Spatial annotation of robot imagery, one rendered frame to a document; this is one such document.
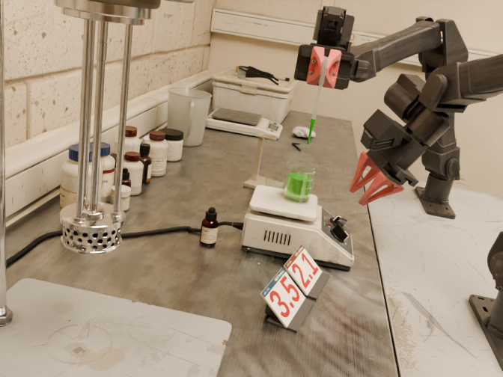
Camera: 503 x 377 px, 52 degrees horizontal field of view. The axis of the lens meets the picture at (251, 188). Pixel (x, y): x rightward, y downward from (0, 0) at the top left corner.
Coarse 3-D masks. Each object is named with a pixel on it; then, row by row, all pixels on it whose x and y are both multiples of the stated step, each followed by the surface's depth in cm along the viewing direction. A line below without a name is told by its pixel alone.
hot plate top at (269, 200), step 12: (264, 192) 95; (276, 192) 96; (252, 204) 89; (264, 204) 90; (276, 204) 90; (288, 204) 91; (312, 204) 93; (288, 216) 88; (300, 216) 88; (312, 216) 88
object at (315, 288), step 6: (294, 252) 84; (288, 270) 79; (294, 276) 80; (318, 276) 85; (324, 276) 86; (294, 282) 81; (312, 282) 83; (318, 282) 84; (324, 282) 84; (300, 288) 79; (312, 288) 81; (318, 288) 82; (306, 294) 79; (312, 294) 80; (318, 294) 80
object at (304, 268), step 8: (304, 256) 86; (296, 264) 82; (304, 264) 84; (312, 264) 86; (296, 272) 81; (304, 272) 82; (312, 272) 84; (304, 280) 81; (312, 280) 83; (304, 288) 80
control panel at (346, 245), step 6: (324, 210) 99; (324, 216) 96; (330, 216) 98; (324, 222) 93; (330, 222) 95; (324, 228) 90; (330, 228) 92; (330, 234) 90; (348, 234) 97; (336, 240) 89; (348, 240) 94; (342, 246) 89; (348, 246) 91; (348, 252) 89
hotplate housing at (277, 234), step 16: (320, 208) 98; (240, 224) 93; (256, 224) 89; (272, 224) 88; (288, 224) 88; (304, 224) 88; (320, 224) 90; (256, 240) 90; (272, 240) 89; (288, 240) 89; (304, 240) 88; (320, 240) 88; (288, 256) 90; (320, 256) 89; (336, 256) 88; (352, 256) 89
